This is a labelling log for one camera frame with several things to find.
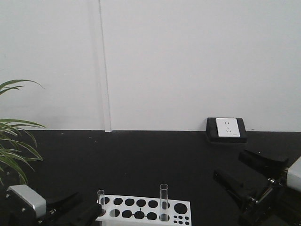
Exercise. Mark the white test tube rack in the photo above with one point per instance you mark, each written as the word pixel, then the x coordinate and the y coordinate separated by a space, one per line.
pixel 144 211

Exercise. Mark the white socket on black box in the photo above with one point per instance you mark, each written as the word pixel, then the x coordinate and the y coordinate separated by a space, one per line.
pixel 226 130

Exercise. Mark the tall clear test tube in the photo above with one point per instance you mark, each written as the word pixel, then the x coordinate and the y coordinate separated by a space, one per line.
pixel 164 202

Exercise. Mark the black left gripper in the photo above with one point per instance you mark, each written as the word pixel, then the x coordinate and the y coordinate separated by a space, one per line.
pixel 58 206

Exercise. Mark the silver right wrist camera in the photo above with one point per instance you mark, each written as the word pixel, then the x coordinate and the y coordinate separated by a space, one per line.
pixel 293 177

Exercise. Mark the short clear test tube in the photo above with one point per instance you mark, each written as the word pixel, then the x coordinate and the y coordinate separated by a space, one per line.
pixel 101 201

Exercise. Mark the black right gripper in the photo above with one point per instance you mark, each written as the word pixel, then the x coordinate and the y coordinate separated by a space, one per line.
pixel 273 199

